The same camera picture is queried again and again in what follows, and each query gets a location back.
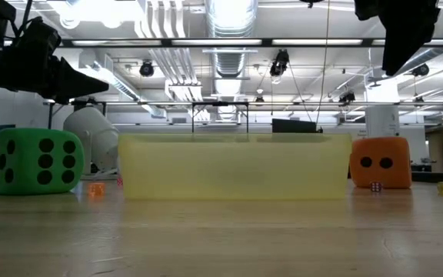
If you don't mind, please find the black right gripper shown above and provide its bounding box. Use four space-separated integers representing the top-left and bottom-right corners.
354 0 441 77

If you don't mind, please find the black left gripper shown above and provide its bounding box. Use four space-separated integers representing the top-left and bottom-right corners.
0 36 110 102

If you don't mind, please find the large green foam die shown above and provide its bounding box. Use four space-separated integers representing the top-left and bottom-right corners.
0 127 85 196

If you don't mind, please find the small orange translucent die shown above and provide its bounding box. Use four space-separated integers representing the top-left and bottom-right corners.
88 182 106 198

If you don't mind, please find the large orange foam die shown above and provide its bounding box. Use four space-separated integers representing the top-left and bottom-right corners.
348 136 414 190

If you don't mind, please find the yellow translucent plastic bin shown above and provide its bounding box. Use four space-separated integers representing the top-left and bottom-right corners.
118 132 354 201

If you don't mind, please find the black ceiling spotlight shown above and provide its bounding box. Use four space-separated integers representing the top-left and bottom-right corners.
269 48 291 78
338 91 357 105
138 60 155 78
411 63 431 78

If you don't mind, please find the black overhead beam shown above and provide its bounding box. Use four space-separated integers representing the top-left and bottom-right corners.
4 37 443 49

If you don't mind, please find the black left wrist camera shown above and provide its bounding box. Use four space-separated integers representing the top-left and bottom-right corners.
13 15 62 58

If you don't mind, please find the black aluminium table frame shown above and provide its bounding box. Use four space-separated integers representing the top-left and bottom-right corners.
0 171 443 186

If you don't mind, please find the silver ventilation duct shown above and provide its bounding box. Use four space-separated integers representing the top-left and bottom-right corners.
205 0 260 80

